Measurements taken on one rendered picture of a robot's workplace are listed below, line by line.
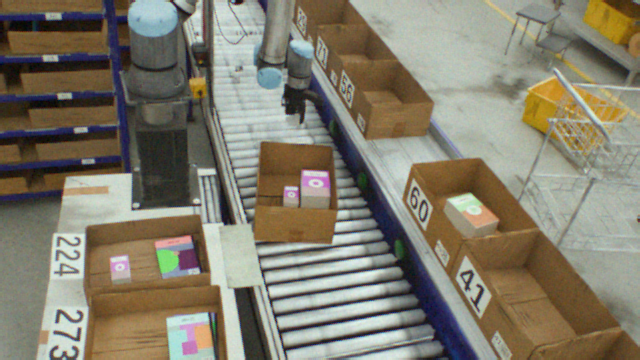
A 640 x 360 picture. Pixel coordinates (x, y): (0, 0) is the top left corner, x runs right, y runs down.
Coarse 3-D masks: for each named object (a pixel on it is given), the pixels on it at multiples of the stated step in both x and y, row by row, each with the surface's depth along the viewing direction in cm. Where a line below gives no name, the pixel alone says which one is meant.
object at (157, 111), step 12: (120, 72) 192; (132, 96) 182; (144, 96) 183; (168, 96) 185; (180, 96) 186; (192, 96) 187; (144, 108) 191; (156, 108) 190; (168, 108) 193; (144, 120) 195; (156, 120) 193; (168, 120) 196
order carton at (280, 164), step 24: (264, 144) 222; (288, 144) 223; (264, 168) 229; (288, 168) 230; (312, 168) 231; (264, 192) 221; (336, 192) 202; (264, 216) 194; (288, 216) 195; (312, 216) 195; (336, 216) 196; (288, 240) 202; (312, 240) 203
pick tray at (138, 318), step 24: (168, 288) 168; (192, 288) 170; (216, 288) 172; (96, 312) 167; (120, 312) 169; (144, 312) 171; (168, 312) 172; (192, 312) 173; (96, 336) 162; (120, 336) 163; (144, 336) 164
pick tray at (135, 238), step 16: (96, 224) 185; (112, 224) 187; (128, 224) 189; (144, 224) 191; (160, 224) 193; (176, 224) 195; (192, 224) 197; (96, 240) 188; (112, 240) 191; (128, 240) 193; (144, 240) 194; (96, 256) 186; (112, 256) 187; (128, 256) 188; (144, 256) 188; (208, 256) 180; (96, 272) 180; (144, 272) 183; (208, 272) 174; (96, 288) 165; (112, 288) 167; (128, 288) 169; (144, 288) 171; (160, 288) 172
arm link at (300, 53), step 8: (296, 40) 206; (288, 48) 203; (296, 48) 201; (304, 48) 202; (312, 48) 204; (288, 56) 202; (296, 56) 203; (304, 56) 202; (312, 56) 205; (288, 64) 204; (296, 64) 204; (304, 64) 205; (288, 72) 210; (296, 72) 207; (304, 72) 207
